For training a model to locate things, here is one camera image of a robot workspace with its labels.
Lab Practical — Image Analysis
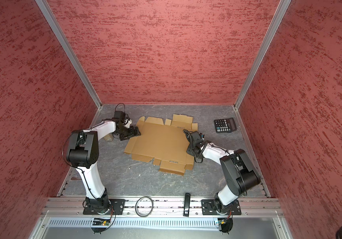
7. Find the black cable ring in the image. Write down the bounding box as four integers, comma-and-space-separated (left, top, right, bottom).
134, 196, 154, 218

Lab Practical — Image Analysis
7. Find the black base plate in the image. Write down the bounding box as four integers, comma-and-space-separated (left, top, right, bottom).
201, 199, 242, 216
82, 198, 126, 216

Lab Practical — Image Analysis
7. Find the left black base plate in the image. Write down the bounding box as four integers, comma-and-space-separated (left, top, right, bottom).
82, 198, 126, 216

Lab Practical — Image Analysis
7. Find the left aluminium corner post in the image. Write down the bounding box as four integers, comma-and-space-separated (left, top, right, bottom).
35, 0, 103, 109

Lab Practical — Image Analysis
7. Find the right circuit board with wires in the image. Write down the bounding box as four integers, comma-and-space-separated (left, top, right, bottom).
217, 218, 233, 234

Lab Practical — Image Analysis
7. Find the aluminium front rail frame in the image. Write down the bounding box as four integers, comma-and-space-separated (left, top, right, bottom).
30, 196, 292, 239

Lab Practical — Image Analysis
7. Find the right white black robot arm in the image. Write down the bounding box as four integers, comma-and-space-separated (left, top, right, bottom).
185, 130, 261, 215

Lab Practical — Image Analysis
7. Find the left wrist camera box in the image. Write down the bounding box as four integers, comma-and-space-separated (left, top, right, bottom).
113, 111, 128, 125

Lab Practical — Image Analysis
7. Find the right aluminium corner post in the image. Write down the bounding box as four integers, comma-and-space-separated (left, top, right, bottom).
233, 0, 292, 109

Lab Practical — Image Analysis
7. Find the black handle bar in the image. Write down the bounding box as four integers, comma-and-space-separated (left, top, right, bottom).
183, 193, 191, 217

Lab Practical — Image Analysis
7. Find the aluminium corner post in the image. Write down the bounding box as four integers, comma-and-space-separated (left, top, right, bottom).
233, 0, 292, 109
35, 0, 103, 109

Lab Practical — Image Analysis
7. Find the black desk calculator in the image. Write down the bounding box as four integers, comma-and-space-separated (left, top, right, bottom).
214, 118, 237, 133

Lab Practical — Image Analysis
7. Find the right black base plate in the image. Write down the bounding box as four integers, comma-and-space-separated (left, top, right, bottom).
201, 199, 242, 216

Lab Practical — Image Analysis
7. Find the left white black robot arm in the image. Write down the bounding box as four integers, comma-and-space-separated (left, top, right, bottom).
62, 119, 141, 215

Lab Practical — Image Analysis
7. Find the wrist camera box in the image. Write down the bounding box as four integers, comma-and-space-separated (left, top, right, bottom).
189, 131, 204, 144
113, 111, 128, 125

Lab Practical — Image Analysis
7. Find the brown cardboard box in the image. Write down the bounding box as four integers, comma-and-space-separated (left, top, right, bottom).
124, 114, 198, 175

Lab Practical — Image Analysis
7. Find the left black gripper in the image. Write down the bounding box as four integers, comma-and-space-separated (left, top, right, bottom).
115, 125, 141, 140

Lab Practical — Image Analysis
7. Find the spice jar pink lid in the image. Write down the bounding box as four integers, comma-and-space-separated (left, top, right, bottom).
103, 133, 114, 142

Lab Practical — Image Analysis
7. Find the left circuit board with wires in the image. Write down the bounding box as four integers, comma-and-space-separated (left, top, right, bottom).
91, 218, 112, 234

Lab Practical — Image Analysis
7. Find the circuit board with wires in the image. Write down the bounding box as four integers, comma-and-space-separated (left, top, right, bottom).
217, 218, 233, 234
91, 218, 112, 234

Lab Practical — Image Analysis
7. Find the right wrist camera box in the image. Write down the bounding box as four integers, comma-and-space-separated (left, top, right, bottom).
189, 131, 204, 144

